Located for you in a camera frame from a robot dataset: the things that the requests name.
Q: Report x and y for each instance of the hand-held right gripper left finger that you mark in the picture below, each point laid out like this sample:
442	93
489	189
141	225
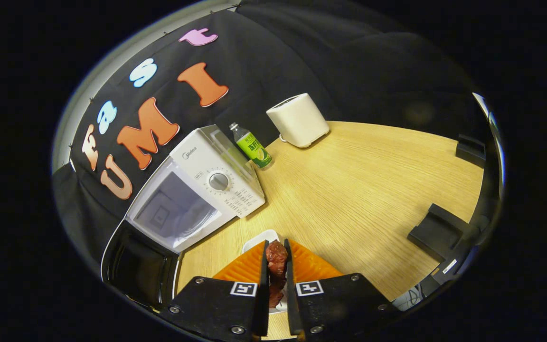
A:
263	313

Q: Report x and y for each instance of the white toaster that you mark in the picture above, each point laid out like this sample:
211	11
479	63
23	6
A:
299	118

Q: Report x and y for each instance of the white microwave oven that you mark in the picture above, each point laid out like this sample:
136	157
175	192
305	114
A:
207	156

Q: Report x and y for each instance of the black holder block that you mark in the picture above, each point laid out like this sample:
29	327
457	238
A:
437	232
470	148

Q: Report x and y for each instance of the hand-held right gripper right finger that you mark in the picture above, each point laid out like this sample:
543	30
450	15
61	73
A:
291	313

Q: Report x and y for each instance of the green label drink bottle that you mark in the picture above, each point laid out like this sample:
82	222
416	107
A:
254	148

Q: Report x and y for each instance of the white food tray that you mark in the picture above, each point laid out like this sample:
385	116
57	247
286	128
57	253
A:
254	241

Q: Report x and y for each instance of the brown meat piece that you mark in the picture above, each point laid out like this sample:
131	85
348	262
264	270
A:
277	259

